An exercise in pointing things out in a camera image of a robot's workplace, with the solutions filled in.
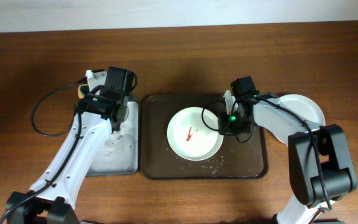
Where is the brown plastic serving tray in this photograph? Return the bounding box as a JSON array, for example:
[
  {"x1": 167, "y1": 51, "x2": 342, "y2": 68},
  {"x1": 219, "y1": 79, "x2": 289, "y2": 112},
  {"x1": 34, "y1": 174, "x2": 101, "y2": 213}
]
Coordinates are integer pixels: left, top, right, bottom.
[{"x1": 140, "y1": 93, "x2": 269, "y2": 180}]

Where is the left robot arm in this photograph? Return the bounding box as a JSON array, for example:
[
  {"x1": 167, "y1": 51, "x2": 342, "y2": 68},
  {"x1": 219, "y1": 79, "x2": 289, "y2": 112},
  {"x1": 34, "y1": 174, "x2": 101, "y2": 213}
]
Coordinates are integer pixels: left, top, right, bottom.
[{"x1": 0, "y1": 67, "x2": 138, "y2": 223}]

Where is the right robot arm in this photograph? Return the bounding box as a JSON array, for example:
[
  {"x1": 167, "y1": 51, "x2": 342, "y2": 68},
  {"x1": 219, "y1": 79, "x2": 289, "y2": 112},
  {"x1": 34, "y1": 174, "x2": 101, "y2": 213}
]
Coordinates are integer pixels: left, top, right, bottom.
[{"x1": 218, "y1": 77, "x2": 357, "y2": 223}]

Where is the green and yellow sponge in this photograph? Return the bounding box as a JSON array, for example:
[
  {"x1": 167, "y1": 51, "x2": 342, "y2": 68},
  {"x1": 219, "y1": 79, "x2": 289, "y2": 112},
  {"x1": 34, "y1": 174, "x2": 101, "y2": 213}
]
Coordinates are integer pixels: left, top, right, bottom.
[{"x1": 78, "y1": 84, "x2": 90, "y2": 99}]

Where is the small metal soapy tray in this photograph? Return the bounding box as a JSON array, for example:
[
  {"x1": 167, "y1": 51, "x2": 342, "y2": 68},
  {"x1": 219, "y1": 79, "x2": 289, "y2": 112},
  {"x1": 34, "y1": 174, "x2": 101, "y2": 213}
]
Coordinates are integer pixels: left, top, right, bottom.
[{"x1": 87, "y1": 96, "x2": 139, "y2": 177}]

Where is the white plate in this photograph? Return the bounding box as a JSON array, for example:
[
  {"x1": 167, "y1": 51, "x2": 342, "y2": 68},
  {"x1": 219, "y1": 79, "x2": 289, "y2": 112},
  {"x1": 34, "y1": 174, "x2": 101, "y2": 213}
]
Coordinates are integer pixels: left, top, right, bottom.
[{"x1": 167, "y1": 107, "x2": 224, "y2": 161}]

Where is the pale green plate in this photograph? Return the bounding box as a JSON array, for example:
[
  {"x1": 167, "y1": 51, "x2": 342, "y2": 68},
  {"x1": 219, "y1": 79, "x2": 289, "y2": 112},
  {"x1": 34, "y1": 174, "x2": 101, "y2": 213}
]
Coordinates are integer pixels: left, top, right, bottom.
[{"x1": 272, "y1": 93, "x2": 326, "y2": 146}]

